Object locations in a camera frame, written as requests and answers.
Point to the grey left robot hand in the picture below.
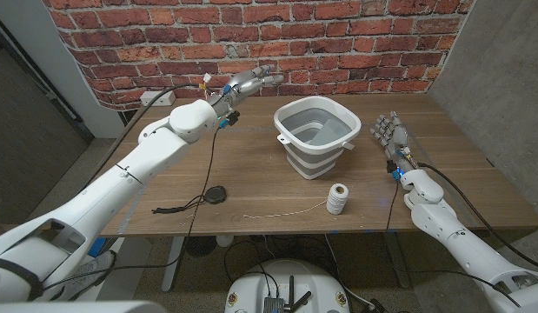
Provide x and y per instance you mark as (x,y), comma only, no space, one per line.
(244,84)

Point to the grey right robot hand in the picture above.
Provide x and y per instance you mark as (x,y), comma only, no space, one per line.
(395,137)

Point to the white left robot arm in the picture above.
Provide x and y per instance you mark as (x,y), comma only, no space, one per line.
(121,182)

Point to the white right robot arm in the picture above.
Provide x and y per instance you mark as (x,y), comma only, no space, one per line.
(451,230)

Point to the white spool of thread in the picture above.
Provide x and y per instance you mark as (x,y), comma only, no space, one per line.
(337,199)

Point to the white grey collapsible bucket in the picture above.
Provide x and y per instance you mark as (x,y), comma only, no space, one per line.
(314,163)

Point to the white power outlet box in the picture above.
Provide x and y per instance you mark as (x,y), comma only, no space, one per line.
(162,99)

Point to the printed red brick backdrop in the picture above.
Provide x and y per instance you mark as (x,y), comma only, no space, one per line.
(360,48)

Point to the grey table leg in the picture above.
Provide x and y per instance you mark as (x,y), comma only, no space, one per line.
(396,261)

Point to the black antenna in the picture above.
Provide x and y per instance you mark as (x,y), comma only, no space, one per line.
(290,289)

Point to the white table leg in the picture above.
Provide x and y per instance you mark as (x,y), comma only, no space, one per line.
(173,269)

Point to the white robot torso base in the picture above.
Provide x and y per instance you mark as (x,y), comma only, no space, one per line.
(251,287)

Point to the small grey electronics box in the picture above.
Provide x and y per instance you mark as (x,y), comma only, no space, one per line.
(273,305)

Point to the blue object on floor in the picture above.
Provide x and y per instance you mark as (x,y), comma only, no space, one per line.
(97,248)

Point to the grey sneaker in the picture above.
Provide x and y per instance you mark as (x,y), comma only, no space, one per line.
(92,269)

